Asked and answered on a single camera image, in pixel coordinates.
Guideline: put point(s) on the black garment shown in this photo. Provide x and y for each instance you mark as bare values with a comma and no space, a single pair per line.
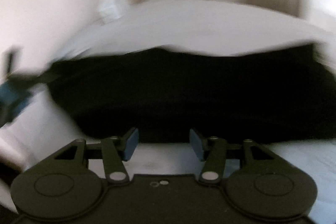
269,97

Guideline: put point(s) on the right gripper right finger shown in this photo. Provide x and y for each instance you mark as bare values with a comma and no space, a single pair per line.
212,152

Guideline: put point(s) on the white electric kettle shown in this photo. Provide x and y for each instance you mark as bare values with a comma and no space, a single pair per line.
111,10

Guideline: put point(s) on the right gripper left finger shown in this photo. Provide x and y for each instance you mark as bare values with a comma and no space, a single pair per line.
115,150

